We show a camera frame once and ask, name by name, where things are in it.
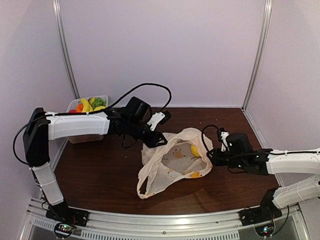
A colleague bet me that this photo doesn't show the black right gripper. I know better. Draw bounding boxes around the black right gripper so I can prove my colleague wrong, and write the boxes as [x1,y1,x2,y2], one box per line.
[206,148,246,170]

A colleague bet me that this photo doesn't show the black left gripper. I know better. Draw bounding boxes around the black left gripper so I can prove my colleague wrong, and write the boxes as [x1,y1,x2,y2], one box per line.
[127,118,168,148]

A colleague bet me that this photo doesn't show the cream printed plastic bag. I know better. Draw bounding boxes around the cream printed plastic bag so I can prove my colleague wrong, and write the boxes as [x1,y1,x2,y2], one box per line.
[136,127,213,200]

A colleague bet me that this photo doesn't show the yellow toy mango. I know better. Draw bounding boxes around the yellow toy mango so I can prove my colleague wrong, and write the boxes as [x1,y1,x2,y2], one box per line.
[190,145,200,158]

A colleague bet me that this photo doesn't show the large yellow toy lemon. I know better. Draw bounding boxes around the large yellow toy lemon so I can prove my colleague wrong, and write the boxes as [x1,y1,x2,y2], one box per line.
[93,105,106,111]

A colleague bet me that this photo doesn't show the green toy grape bunch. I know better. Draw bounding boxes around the green toy grape bunch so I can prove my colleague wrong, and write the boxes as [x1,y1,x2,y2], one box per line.
[91,97,106,109]

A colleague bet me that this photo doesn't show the yellow toy banana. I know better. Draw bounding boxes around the yellow toy banana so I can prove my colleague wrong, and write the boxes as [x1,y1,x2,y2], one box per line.
[80,98,93,113]

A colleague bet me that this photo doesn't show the orange toy fruit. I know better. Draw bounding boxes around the orange toy fruit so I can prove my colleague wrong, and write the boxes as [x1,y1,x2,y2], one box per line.
[75,103,84,113]

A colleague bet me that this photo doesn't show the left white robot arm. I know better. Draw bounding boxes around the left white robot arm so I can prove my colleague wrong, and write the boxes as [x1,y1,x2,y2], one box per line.
[22,97,171,222]

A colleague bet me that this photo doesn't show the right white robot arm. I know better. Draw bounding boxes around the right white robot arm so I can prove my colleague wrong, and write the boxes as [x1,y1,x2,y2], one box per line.
[205,131,320,226]

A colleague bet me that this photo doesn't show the yellow green toy fruit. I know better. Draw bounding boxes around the yellow green toy fruit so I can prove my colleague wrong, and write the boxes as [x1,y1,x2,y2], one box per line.
[88,97,95,105]

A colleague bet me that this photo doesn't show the right round circuit board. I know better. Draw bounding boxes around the right round circuit board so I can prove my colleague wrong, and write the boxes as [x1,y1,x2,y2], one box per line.
[254,222,275,238]

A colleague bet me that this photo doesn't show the round circuit board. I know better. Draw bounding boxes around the round circuit board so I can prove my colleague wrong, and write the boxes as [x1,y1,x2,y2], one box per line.
[254,222,275,238]
[53,222,75,238]

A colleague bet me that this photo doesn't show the white perforated plastic basket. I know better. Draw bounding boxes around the white perforated plastic basket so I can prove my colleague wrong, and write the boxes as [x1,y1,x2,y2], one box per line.
[66,95,109,144]

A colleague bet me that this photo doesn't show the left round circuit board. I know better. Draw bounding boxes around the left round circuit board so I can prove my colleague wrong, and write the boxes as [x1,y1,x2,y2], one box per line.
[53,222,75,238]

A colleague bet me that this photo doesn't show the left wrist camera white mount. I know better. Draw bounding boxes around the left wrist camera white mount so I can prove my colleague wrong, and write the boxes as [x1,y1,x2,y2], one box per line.
[146,111,172,131]

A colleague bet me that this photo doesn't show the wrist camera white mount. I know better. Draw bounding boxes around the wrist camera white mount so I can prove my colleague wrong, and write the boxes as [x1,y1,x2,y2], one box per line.
[217,128,229,152]
[146,111,172,131]

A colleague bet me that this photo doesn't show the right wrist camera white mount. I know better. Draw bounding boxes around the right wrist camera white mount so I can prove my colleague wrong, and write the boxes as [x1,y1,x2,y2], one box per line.
[217,128,229,152]

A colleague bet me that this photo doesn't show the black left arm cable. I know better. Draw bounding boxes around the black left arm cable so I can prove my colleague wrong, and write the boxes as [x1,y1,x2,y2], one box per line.
[12,83,173,166]

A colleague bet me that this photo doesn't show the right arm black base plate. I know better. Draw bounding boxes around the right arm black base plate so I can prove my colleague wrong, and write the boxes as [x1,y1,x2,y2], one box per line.
[238,206,283,226]

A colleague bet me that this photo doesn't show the aluminium front rail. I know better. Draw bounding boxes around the aluminium front rail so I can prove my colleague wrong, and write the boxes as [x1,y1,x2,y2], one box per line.
[24,194,311,240]

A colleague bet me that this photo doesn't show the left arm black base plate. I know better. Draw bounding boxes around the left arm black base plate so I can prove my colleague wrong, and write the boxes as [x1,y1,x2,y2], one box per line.
[45,207,89,227]

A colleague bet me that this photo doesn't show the right aluminium frame post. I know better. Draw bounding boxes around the right aluminium frame post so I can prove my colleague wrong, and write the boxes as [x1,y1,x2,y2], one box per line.
[241,0,273,112]

